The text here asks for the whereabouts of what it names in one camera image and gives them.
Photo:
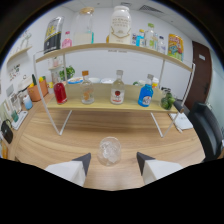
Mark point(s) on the small blue-labelled bottle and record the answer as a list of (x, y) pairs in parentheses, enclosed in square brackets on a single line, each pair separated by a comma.
[(140, 40)]

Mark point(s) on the light blue cup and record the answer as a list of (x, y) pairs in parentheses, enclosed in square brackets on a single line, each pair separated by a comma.
[(28, 102)]

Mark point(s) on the white-framed wooden shelf rack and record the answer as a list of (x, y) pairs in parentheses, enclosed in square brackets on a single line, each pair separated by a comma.
[(103, 100)]

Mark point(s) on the brown door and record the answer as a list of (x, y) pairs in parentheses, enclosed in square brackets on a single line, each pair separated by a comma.
[(199, 73)]

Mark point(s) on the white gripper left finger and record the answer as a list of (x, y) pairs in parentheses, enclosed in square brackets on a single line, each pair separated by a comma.
[(68, 170)]

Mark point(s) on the small pink bottle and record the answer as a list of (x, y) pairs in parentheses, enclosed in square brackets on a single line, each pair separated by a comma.
[(67, 41)]

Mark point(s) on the black and yellow snack bag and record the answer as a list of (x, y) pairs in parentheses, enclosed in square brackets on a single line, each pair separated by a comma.
[(53, 35)]

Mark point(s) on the white tray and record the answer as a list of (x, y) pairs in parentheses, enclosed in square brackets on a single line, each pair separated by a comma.
[(20, 120)]

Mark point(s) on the yellow orange snack bag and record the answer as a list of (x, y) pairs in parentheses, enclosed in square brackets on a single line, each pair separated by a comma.
[(175, 47)]

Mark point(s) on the orange storage basket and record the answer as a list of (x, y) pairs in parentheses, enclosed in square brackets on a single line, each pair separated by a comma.
[(37, 91)]

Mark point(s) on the white zip pouch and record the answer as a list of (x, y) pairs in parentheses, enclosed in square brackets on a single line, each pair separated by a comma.
[(181, 121)]

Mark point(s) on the black handbag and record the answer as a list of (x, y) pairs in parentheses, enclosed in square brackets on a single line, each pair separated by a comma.
[(6, 132)]

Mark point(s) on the green-capped clear bottle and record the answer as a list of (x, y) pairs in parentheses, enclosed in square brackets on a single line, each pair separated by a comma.
[(149, 36)]

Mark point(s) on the white milk bottle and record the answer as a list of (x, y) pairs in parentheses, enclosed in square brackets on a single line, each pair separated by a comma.
[(120, 26)]

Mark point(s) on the green potted plant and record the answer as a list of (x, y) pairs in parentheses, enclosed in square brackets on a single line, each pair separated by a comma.
[(69, 72)]

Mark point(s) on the white photo frame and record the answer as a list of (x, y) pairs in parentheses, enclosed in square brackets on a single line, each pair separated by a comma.
[(15, 101)]

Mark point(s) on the clear glass with ice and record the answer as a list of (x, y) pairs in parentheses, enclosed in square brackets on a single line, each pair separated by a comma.
[(109, 151)]

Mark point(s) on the red liquid glass bottle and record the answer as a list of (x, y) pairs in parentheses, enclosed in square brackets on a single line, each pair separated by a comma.
[(60, 94)]

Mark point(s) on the wooden wall shelf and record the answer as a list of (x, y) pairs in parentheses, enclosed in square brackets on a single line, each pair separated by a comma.
[(20, 52)]

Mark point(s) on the clear bottle with red label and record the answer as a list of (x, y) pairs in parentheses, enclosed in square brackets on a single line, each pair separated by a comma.
[(117, 93)]

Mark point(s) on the green cup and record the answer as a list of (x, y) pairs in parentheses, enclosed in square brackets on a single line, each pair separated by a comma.
[(14, 116)]

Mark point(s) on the cork-lidded jar of limes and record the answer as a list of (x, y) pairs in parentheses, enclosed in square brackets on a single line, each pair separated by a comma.
[(166, 100)]

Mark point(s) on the black office chair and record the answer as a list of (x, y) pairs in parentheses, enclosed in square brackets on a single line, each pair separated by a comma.
[(206, 130)]

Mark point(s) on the blue liquid small bottle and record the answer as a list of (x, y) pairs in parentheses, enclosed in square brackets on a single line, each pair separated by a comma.
[(145, 96)]

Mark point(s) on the small clear plastic bottle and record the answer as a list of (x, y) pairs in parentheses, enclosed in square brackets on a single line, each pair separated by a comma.
[(161, 46)]

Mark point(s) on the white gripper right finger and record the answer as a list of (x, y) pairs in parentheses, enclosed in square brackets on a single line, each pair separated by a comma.
[(158, 169)]

